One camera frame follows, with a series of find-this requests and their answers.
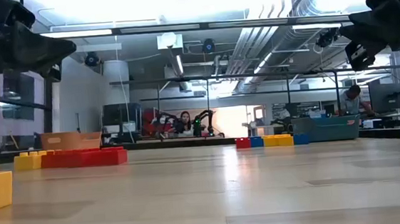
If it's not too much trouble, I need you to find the orange plastic bin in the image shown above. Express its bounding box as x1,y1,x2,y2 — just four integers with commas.
39,128,104,154

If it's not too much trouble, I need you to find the dark teal plastic bin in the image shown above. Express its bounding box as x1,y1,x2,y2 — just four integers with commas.
291,113,363,145

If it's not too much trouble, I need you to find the small blue building block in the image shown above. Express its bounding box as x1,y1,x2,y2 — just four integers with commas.
249,136,265,149
292,133,311,146

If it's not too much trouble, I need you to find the white LED light bar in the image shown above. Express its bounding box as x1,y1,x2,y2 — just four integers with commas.
39,27,113,41

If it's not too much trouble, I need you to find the black framed glass partition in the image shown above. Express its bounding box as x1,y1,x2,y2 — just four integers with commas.
0,64,60,147

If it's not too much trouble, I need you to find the dark computer monitor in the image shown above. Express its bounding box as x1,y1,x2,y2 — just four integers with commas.
368,81,400,113

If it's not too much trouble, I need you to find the person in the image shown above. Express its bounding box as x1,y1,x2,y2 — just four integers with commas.
173,110,195,139
337,83,376,119

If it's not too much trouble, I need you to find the black equipment cabinet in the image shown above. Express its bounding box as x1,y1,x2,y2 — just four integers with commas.
101,102,143,136

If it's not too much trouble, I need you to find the white ceiling lamp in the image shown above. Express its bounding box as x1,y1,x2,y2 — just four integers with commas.
156,31,184,51

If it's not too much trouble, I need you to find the black camera with cables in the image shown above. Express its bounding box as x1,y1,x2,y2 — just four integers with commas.
314,26,342,49

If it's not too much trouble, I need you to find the black round camera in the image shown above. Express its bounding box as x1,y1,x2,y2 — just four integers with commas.
83,51,101,68

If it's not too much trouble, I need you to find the black background workstation frame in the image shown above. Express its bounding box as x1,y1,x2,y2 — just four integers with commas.
110,58,400,147

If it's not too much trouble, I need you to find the black aluminium table frame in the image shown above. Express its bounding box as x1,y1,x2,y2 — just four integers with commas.
0,119,400,174

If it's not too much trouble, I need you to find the black camera with blue lens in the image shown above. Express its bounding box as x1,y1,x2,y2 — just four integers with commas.
201,38,217,54

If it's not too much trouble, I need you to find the black horizontal frame beam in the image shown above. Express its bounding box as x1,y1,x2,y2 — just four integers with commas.
38,9,353,46

